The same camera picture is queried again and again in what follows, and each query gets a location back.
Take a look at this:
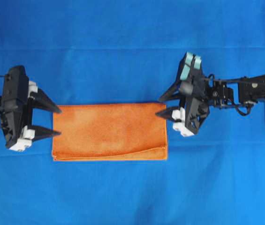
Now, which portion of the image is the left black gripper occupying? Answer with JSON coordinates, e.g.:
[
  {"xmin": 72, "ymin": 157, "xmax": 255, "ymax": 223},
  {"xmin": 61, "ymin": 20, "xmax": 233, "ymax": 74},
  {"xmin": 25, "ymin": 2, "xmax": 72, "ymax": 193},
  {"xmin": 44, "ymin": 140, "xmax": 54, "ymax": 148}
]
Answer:
[{"xmin": 0, "ymin": 65, "xmax": 62, "ymax": 152}]

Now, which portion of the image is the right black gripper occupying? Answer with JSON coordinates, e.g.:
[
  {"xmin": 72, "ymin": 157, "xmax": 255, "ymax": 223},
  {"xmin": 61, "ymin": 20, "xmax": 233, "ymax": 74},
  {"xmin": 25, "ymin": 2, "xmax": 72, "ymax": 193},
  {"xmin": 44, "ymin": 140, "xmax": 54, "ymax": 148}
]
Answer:
[{"xmin": 155, "ymin": 52, "xmax": 209, "ymax": 137}]

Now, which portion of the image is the orange towel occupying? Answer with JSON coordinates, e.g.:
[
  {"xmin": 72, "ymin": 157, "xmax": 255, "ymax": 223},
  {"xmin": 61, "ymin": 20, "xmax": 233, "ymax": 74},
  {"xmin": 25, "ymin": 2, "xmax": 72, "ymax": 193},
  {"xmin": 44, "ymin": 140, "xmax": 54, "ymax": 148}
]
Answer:
[{"xmin": 52, "ymin": 102, "xmax": 168, "ymax": 161}]

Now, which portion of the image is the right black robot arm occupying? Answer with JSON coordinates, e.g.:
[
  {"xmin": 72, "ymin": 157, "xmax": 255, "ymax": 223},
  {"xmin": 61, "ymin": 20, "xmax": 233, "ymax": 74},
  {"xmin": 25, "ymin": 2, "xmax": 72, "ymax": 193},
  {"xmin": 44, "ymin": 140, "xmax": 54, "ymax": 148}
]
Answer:
[{"xmin": 156, "ymin": 52, "xmax": 265, "ymax": 137}]

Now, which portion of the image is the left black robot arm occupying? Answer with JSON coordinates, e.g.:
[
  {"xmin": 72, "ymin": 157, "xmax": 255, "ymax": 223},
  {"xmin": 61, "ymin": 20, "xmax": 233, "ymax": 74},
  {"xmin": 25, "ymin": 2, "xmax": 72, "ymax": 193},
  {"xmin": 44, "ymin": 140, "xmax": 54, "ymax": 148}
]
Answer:
[{"xmin": 0, "ymin": 65, "xmax": 61, "ymax": 152}]

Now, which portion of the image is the blue table cloth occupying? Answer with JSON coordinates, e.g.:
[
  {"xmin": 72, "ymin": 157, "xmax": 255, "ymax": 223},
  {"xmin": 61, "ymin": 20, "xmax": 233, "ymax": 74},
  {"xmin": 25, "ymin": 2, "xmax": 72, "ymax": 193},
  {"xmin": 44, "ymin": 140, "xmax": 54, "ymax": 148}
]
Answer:
[{"xmin": 0, "ymin": 0, "xmax": 265, "ymax": 225}]

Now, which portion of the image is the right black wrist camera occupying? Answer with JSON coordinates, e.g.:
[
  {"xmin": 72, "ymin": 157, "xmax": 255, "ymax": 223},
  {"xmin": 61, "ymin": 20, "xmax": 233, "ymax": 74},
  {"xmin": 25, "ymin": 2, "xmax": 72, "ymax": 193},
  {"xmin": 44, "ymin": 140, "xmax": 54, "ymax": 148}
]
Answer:
[{"xmin": 178, "ymin": 81, "xmax": 194, "ymax": 96}]

